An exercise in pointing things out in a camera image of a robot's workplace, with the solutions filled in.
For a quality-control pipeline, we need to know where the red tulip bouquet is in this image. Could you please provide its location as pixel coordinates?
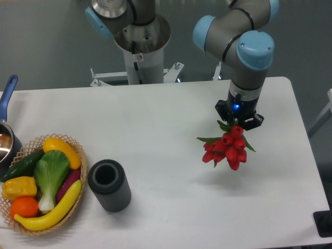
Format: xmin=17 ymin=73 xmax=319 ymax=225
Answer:
xmin=197 ymin=120 xmax=255 ymax=171

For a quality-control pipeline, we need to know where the white furniture leg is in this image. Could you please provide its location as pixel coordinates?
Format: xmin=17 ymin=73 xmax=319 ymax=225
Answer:
xmin=307 ymin=89 xmax=331 ymax=139

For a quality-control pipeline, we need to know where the green bok choy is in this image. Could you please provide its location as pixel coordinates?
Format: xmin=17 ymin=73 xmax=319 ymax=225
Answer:
xmin=34 ymin=150 xmax=70 ymax=213

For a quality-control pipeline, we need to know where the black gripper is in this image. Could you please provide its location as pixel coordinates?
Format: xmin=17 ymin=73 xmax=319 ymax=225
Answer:
xmin=215 ymin=81 xmax=264 ymax=131

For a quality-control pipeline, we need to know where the green cucumber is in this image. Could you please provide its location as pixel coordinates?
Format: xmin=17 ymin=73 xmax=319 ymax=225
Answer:
xmin=1 ymin=149 xmax=44 ymax=183

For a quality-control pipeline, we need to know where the woven wicker basket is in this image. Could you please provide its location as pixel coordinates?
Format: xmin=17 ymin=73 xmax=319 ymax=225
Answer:
xmin=1 ymin=134 xmax=87 ymax=236

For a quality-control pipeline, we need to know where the purple sweet potato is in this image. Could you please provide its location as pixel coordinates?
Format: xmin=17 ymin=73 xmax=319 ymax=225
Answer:
xmin=56 ymin=169 xmax=81 ymax=203

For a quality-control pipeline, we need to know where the dark grey ribbed vase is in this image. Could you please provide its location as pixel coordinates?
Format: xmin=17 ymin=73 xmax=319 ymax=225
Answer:
xmin=88 ymin=159 xmax=132 ymax=213

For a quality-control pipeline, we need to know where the black device at edge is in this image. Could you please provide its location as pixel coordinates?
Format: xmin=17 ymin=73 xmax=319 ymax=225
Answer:
xmin=313 ymin=210 xmax=331 ymax=238

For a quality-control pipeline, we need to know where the blue handled saucepan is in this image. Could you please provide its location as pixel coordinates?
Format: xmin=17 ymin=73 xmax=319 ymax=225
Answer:
xmin=1 ymin=75 xmax=22 ymax=177

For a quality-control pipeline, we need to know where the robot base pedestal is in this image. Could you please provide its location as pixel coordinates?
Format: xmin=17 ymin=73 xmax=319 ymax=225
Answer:
xmin=114 ymin=14 xmax=171 ymax=85

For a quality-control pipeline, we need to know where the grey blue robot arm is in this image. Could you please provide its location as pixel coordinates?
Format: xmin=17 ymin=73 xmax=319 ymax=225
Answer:
xmin=85 ymin=1 xmax=279 ymax=130

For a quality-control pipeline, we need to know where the orange fruit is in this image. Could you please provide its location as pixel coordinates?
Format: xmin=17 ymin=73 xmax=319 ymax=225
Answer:
xmin=10 ymin=197 xmax=39 ymax=218

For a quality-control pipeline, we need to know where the yellow banana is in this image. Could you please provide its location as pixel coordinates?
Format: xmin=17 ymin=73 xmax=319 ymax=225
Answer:
xmin=14 ymin=180 xmax=82 ymax=232

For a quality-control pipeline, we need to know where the yellow bell pepper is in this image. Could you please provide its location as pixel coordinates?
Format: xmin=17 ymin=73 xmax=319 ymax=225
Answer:
xmin=2 ymin=176 xmax=37 ymax=201

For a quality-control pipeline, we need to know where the white metal base frame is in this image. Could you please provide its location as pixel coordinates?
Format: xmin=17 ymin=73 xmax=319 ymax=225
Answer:
xmin=90 ymin=62 xmax=223 ymax=87

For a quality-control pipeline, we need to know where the yellow squash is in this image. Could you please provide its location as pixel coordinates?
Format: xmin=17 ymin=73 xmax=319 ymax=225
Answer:
xmin=43 ymin=137 xmax=81 ymax=170

